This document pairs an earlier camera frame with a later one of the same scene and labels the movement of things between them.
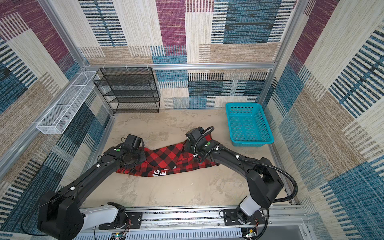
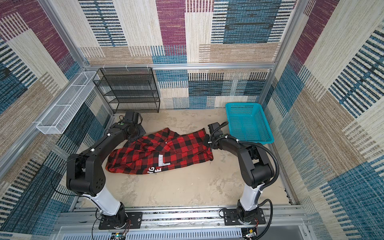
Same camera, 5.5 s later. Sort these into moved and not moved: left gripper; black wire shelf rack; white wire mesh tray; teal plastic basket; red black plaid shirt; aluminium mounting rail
Moved: red black plaid shirt; left gripper
Not moved: black wire shelf rack; aluminium mounting rail; white wire mesh tray; teal plastic basket
